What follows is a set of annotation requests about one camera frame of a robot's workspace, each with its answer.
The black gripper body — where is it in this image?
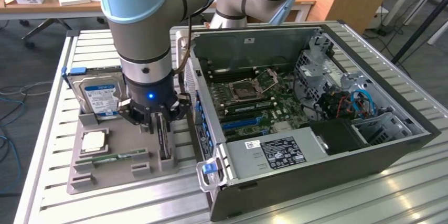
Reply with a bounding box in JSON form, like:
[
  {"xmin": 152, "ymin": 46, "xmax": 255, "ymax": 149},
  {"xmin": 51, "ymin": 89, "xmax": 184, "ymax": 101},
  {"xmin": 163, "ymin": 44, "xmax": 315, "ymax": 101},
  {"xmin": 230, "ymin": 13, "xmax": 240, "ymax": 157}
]
[{"xmin": 124, "ymin": 70, "xmax": 180, "ymax": 116}]

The black Nvidia graphics card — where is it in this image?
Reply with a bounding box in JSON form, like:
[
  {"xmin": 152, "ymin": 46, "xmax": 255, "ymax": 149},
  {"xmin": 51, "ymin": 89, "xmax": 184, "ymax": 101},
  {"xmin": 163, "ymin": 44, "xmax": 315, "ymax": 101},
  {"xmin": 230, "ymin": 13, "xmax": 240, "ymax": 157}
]
[{"xmin": 154, "ymin": 112, "xmax": 174, "ymax": 161}]

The grey plastic parts rack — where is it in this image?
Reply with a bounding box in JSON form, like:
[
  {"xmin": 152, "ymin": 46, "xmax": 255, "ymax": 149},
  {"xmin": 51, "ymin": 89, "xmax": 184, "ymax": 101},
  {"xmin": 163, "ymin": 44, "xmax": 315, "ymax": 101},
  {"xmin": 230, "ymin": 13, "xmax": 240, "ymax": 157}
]
[{"xmin": 66, "ymin": 81, "xmax": 179, "ymax": 195}]

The hard disk in blue carrier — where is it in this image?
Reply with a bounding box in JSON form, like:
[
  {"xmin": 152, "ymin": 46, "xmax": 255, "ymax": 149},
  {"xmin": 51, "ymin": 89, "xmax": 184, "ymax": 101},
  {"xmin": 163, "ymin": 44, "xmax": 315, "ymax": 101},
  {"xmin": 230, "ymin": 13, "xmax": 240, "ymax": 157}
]
[{"xmin": 62, "ymin": 66, "xmax": 130, "ymax": 120}]

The silver CPU chip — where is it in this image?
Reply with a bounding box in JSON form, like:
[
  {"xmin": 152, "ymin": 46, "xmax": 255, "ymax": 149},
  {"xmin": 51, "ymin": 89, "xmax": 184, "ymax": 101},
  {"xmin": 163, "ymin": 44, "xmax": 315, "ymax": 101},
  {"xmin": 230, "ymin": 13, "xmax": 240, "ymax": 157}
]
[{"xmin": 79, "ymin": 129, "xmax": 110, "ymax": 154}]

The green RAM stick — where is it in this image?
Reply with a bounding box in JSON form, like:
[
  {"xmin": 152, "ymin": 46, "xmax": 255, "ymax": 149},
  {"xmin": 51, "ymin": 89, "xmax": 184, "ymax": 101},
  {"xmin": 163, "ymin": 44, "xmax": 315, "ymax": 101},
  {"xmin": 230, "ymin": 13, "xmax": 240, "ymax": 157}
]
[{"xmin": 75, "ymin": 148, "xmax": 148, "ymax": 164}]

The CPU socket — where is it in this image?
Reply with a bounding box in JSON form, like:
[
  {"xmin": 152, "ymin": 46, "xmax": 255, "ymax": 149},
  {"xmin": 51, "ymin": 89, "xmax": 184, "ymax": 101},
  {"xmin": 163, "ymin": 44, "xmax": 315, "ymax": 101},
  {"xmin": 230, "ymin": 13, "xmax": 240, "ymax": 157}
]
[{"xmin": 230, "ymin": 79, "xmax": 260, "ymax": 101}]

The blue expansion slot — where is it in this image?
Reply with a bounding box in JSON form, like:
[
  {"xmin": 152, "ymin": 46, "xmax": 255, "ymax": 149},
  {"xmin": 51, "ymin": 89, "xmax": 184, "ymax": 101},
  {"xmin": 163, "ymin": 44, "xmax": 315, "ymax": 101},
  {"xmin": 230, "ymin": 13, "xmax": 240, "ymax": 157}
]
[{"xmin": 222, "ymin": 118, "xmax": 267, "ymax": 132}]

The black labelled RAM stick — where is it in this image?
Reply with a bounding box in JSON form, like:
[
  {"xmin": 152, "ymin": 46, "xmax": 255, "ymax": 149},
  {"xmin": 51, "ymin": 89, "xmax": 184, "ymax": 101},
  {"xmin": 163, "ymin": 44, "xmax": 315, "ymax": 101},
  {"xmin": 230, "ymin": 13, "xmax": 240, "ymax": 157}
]
[{"xmin": 226, "ymin": 100, "xmax": 276, "ymax": 116}]

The grey power supply unit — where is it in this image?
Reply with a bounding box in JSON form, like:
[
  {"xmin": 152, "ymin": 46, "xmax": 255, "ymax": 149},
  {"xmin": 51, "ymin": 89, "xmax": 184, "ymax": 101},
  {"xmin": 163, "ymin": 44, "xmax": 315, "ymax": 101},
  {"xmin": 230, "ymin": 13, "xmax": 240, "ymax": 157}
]
[{"xmin": 226, "ymin": 126, "xmax": 332, "ymax": 180}]

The metal socket cover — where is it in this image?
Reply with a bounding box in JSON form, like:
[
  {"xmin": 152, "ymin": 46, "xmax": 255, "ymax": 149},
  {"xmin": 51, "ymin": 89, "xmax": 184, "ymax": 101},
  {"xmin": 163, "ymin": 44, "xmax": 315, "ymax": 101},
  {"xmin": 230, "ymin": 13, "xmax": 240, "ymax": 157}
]
[{"xmin": 255, "ymin": 69, "xmax": 282, "ymax": 92}]

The green motherboard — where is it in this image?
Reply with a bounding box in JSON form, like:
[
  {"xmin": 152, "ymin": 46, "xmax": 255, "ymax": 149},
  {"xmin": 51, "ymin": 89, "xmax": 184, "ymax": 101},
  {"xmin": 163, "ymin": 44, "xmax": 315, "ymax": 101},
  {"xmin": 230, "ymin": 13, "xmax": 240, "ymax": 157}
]
[{"xmin": 208, "ymin": 68, "xmax": 312, "ymax": 143}]

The black chair base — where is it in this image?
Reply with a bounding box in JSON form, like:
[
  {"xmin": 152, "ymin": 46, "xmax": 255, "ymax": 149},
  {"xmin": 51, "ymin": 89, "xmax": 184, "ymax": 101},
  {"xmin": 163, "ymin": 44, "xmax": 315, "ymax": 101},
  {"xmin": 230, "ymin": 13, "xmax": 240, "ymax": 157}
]
[{"xmin": 19, "ymin": 18, "xmax": 108, "ymax": 49}]

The perforated metal drive cage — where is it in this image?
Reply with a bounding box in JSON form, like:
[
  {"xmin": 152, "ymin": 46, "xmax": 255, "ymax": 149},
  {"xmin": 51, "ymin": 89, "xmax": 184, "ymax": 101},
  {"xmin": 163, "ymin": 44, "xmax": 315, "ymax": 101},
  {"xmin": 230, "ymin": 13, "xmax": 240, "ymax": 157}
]
[{"xmin": 294, "ymin": 34, "xmax": 372, "ymax": 99}]

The black plastic shroud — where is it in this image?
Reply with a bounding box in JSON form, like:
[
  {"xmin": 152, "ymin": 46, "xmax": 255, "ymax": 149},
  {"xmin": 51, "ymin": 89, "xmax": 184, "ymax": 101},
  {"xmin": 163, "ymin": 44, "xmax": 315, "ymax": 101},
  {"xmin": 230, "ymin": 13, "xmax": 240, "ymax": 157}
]
[{"xmin": 311, "ymin": 119, "xmax": 371, "ymax": 156}]

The wooden office desk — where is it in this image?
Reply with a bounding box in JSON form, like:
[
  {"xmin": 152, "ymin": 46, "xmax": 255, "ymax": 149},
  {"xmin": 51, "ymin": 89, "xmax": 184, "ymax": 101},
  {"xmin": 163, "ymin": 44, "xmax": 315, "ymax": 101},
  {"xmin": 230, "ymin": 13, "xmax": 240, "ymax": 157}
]
[{"xmin": 0, "ymin": 0, "xmax": 316, "ymax": 29}]

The black open PC case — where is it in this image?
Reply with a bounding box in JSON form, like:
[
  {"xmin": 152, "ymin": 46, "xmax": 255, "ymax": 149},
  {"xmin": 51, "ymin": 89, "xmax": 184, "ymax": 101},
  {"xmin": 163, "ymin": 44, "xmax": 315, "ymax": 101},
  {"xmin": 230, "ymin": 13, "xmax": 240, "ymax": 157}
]
[{"xmin": 175, "ymin": 23, "xmax": 443, "ymax": 222}]

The metal disk bay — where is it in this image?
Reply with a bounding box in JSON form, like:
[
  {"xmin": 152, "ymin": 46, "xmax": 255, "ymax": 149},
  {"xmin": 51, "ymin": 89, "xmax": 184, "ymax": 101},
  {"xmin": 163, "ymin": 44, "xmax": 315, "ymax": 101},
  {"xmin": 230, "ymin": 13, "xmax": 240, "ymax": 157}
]
[{"xmin": 351, "ymin": 112, "xmax": 415, "ymax": 148}]

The black tripod pole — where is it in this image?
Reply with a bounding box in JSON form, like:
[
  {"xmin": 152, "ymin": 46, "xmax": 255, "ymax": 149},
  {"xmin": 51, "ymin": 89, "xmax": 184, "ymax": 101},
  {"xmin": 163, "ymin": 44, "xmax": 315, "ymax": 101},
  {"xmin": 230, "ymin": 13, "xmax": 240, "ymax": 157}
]
[{"xmin": 391, "ymin": 0, "xmax": 448, "ymax": 65}]

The black camera cable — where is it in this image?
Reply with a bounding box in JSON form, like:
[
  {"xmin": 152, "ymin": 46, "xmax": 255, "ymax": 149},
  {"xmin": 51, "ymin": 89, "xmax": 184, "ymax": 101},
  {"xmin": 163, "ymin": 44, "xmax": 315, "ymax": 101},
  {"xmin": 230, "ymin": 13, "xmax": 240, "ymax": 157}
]
[{"xmin": 174, "ymin": 0, "xmax": 195, "ymax": 78}]

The blue floor cable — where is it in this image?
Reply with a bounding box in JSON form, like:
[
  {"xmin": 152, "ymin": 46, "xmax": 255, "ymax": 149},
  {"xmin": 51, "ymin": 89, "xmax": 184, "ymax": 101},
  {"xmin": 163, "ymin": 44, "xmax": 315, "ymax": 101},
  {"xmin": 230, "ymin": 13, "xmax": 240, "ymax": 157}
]
[{"xmin": 0, "ymin": 98, "xmax": 27, "ymax": 196}]

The black power wire bundle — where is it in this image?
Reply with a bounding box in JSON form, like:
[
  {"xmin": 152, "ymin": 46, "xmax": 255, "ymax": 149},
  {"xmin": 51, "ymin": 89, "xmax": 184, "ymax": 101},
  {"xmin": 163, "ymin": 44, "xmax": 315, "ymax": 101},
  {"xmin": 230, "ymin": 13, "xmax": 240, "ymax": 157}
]
[{"xmin": 316, "ymin": 90, "xmax": 351, "ymax": 120}]

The red wire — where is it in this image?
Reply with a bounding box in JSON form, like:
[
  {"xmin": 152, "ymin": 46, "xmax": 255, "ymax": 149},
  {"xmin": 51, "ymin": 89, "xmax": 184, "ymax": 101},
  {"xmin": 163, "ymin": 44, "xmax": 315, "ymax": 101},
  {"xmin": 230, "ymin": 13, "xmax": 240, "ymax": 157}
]
[{"xmin": 335, "ymin": 95, "xmax": 352, "ymax": 119}]

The blue data wire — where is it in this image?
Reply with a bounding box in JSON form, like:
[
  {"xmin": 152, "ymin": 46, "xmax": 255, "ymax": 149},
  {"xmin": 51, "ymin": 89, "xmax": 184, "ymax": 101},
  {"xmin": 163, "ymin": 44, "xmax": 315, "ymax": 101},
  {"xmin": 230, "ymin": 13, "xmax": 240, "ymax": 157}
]
[{"xmin": 352, "ymin": 89, "xmax": 379, "ymax": 120}]

